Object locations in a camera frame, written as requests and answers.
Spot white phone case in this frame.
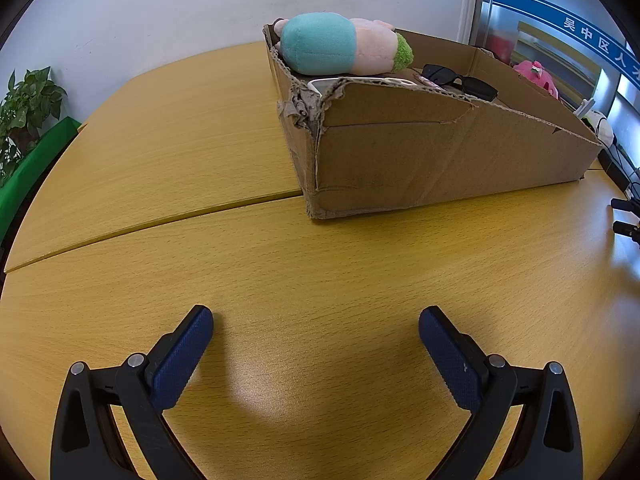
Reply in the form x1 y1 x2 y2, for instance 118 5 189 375
306 76 418 96

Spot black device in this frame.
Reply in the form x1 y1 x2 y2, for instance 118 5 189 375
598 150 633 193

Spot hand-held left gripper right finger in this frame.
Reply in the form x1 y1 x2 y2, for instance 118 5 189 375
418 305 584 480

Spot black sunglasses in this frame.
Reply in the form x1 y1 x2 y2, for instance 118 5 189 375
421 64 500 102

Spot black cables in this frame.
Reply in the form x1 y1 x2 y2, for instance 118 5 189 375
607 135 640 196

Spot pink pig plush toy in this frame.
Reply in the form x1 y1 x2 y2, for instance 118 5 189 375
272 12 415 76

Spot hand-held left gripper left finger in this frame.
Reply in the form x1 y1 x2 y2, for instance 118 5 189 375
50 304 215 480

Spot bright pink plush toy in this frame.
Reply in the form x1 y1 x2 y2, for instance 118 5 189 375
512 59 560 101

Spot brown cardboard box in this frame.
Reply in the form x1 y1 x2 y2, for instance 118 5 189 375
262 24 603 221

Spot blue window banner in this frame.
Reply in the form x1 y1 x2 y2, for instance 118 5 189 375
492 0 640 92

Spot white and black toy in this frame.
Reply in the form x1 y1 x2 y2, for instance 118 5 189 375
575 97 615 148

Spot green potted plant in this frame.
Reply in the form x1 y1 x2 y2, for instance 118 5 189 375
0 66 68 188

